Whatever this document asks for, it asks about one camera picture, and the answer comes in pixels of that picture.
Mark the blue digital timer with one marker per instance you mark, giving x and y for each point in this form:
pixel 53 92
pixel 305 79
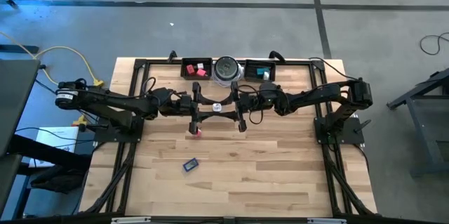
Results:
pixel 190 164

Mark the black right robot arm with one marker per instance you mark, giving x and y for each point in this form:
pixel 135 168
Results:
pixel 315 94

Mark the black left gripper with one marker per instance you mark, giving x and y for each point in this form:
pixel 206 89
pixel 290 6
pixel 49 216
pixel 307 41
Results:
pixel 195 104

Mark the dark grey desk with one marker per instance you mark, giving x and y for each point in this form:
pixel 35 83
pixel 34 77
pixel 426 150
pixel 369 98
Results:
pixel 14 94

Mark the pink and white charger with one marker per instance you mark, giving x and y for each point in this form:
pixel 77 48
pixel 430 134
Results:
pixel 199 133

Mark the black plastic basket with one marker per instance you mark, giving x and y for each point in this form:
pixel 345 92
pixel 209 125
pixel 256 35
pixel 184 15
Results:
pixel 184 74
pixel 250 73

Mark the black bag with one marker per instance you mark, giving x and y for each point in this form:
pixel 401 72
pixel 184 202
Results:
pixel 59 180

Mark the teal block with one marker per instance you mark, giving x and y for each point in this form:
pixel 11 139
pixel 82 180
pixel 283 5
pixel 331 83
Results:
pixel 261 72

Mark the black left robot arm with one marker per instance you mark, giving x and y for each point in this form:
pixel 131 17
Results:
pixel 105 101

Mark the silver bracket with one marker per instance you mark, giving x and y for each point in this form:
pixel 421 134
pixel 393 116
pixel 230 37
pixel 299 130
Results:
pixel 129 220
pixel 326 221

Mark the red block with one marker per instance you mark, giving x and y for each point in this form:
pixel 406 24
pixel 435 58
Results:
pixel 190 69

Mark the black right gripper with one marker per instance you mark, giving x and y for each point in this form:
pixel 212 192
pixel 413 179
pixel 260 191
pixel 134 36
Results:
pixel 252 102

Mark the white paper box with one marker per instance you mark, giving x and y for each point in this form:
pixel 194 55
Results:
pixel 52 139

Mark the pink wall charger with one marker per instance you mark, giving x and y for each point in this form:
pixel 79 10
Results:
pixel 201 73

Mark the black metal rig frame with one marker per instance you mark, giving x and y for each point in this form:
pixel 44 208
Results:
pixel 294 62

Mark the white cylindrical air purifier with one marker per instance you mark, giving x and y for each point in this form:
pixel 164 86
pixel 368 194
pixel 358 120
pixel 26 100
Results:
pixel 226 67

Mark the dark metal table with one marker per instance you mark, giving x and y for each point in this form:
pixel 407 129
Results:
pixel 414 129

